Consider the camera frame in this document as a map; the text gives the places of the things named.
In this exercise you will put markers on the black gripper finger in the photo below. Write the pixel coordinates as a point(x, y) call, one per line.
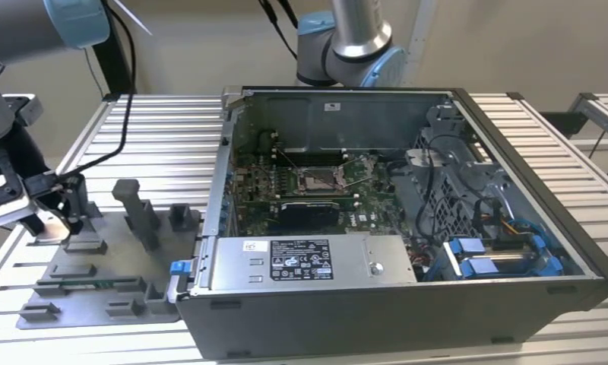
point(34, 226)
point(76, 205)

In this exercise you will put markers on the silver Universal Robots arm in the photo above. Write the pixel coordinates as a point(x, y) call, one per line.
point(9, 34)

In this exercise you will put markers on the long black expansion slot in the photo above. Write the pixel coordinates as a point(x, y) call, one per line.
point(318, 196)

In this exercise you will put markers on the CPU socket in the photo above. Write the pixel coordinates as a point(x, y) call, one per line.
point(317, 181)

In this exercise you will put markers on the green RAM stick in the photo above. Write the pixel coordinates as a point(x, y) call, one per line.
point(81, 282)

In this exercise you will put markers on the blue case latch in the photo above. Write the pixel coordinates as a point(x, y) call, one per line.
point(177, 267)

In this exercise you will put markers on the grey plastic parts rack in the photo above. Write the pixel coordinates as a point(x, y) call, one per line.
point(132, 304)

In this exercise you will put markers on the silver power supply unit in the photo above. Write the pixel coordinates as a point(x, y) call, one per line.
point(233, 262)

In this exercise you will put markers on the black power connector block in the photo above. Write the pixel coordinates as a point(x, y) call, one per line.
point(266, 142)

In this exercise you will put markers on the thin metal locking lever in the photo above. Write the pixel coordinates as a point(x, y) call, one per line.
point(288, 158)

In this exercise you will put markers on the black graphics card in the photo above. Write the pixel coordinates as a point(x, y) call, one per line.
point(309, 218)

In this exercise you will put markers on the black RAM slots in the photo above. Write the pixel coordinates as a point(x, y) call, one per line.
point(309, 153)

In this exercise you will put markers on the open black PC case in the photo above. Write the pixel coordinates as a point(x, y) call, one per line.
point(335, 323)

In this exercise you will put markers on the green motherboard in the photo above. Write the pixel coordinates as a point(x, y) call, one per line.
point(380, 213)

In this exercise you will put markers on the grey metal drive cage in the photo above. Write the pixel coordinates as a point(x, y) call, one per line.
point(436, 190)

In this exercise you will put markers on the blue disk carrier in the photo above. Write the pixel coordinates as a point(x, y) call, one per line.
point(468, 245)
point(479, 267)

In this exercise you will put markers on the black box under table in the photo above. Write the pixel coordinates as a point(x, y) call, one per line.
point(563, 123)

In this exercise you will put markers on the neighbouring metal slat table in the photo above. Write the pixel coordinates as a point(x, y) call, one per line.
point(600, 110)

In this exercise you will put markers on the black upright frame post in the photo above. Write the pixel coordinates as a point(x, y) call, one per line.
point(113, 64)

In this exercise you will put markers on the blue curved carrier frame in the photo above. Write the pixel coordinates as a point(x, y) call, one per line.
point(547, 254)

